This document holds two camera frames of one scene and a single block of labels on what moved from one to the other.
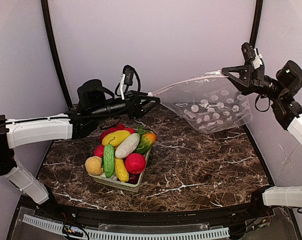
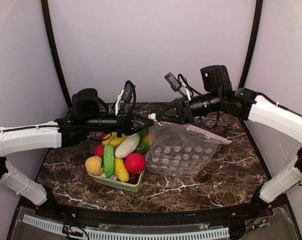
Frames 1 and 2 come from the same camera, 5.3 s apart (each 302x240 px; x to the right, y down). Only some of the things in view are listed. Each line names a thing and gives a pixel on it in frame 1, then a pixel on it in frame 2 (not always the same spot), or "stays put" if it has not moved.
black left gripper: x=134 y=105 → x=125 y=123
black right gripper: x=252 y=78 → x=185 y=111
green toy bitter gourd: x=109 y=160 stays put
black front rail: x=153 y=218 stays put
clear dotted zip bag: x=209 y=103 → x=181 y=150
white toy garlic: x=113 y=176 stays put
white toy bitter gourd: x=127 y=146 stays put
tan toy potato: x=93 y=165 stays put
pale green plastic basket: x=133 y=187 stays put
